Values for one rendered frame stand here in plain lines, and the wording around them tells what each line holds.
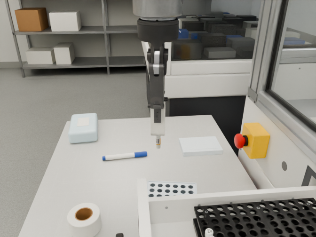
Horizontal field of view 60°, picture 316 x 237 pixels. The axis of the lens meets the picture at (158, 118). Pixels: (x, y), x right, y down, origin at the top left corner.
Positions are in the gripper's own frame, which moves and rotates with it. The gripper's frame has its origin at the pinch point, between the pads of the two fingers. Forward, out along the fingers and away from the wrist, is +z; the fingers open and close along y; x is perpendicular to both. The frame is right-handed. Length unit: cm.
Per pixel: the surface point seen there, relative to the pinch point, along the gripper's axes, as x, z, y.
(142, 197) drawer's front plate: 1.7, 6.4, -16.8
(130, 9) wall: 63, 15, 385
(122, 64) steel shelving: 70, 85, 335
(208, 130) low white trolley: -16.6, 23.3, 36.3
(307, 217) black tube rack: -26.0, 9.2, -17.2
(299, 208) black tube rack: -25.6, 9.2, -15.0
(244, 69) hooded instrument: -33, 7, 60
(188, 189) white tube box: -7.6, 19.7, 0.7
